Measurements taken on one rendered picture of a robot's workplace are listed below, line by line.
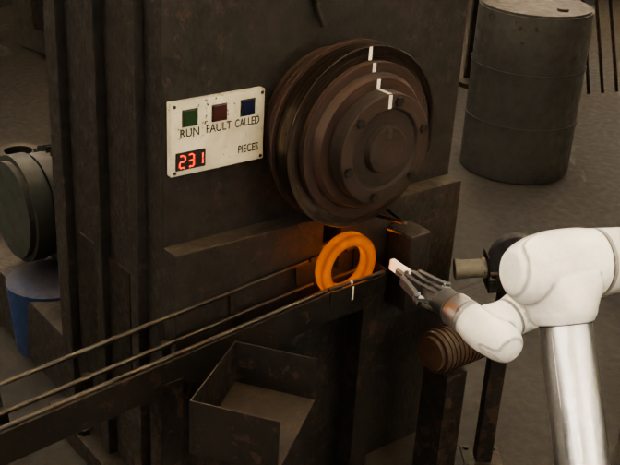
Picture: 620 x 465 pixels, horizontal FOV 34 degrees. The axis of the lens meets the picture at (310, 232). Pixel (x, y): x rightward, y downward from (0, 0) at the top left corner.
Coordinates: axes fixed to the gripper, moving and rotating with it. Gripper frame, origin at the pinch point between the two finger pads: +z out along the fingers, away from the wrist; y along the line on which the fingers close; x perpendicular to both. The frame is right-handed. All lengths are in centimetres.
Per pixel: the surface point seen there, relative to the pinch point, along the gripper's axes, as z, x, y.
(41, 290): 117, -59, -50
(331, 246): 8.9, 6.9, -17.1
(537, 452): -20, -73, 55
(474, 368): 25, -77, 74
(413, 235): 6.1, 4.7, 9.6
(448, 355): -12.5, -24.5, 11.9
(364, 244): 7.7, 5.6, -6.7
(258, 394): -12, -13, -53
